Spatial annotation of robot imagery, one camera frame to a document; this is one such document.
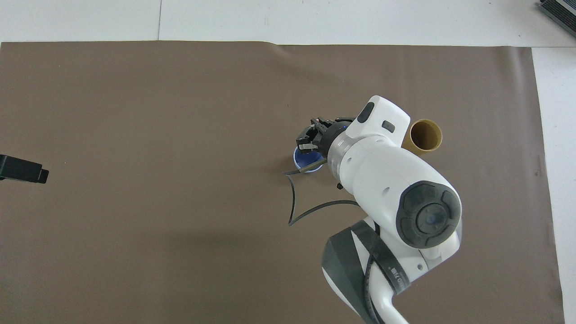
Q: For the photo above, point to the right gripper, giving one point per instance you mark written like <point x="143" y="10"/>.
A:
<point x="336" y="130"/>

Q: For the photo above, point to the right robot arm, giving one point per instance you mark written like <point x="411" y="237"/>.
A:
<point x="382" y="175"/>

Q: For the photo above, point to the blue cup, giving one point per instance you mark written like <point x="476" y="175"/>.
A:
<point x="307" y="159"/>

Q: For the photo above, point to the black stand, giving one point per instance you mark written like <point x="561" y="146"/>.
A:
<point x="560" y="12"/>

